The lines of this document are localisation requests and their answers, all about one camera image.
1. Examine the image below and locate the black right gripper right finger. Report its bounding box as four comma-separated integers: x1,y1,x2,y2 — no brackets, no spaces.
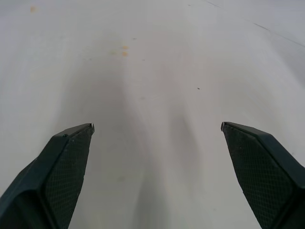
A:
221,121,305,229

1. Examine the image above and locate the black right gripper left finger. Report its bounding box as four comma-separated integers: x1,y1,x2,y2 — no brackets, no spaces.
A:
0,123,95,229

